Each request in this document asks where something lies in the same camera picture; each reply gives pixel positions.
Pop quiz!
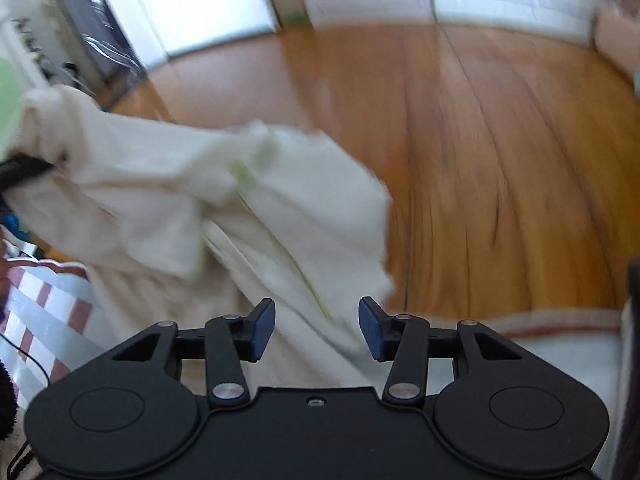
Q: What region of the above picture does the white sliding door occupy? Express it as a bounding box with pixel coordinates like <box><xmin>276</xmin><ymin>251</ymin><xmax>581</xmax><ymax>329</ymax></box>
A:
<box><xmin>120</xmin><ymin>0</ymin><xmax>281</xmax><ymax>63</ymax></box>

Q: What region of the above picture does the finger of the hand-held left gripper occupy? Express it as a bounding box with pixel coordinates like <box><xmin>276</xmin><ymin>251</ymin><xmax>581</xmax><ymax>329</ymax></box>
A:
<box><xmin>0</xmin><ymin>154</ymin><xmax>55</xmax><ymax>197</ymax></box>

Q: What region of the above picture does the white knit zip jacket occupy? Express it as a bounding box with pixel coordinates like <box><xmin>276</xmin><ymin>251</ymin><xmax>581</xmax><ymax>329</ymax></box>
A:
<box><xmin>2</xmin><ymin>85</ymin><xmax>396</xmax><ymax>388</ymax></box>

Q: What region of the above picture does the blue cloth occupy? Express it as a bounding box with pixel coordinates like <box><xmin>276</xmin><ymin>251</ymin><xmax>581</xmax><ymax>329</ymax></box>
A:
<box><xmin>0</xmin><ymin>212</ymin><xmax>32</xmax><ymax>244</ymax></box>

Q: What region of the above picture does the checkered floor mat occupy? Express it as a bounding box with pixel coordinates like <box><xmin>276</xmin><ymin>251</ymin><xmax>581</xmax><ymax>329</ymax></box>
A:
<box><xmin>0</xmin><ymin>237</ymin><xmax>108</xmax><ymax>396</ymax></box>

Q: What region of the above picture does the black fuzzy cloth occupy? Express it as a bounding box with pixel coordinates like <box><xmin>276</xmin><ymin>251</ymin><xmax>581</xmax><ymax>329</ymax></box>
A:
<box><xmin>0</xmin><ymin>360</ymin><xmax>21</xmax><ymax>442</ymax></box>

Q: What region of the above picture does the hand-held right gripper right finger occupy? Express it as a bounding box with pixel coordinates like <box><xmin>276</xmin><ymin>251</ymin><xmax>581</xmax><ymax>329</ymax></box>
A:
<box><xmin>359</xmin><ymin>296</ymin><xmax>526</xmax><ymax>405</ymax></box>

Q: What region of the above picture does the white mat red trim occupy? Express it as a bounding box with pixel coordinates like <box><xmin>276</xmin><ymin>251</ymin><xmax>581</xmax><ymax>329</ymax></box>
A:
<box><xmin>387</xmin><ymin>310</ymin><xmax>628</xmax><ymax>476</ymax></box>

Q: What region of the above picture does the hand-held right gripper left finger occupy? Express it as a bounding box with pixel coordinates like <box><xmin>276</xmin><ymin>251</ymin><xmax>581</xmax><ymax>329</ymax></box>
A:
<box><xmin>112</xmin><ymin>297</ymin><xmax>277</xmax><ymax>408</ymax></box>

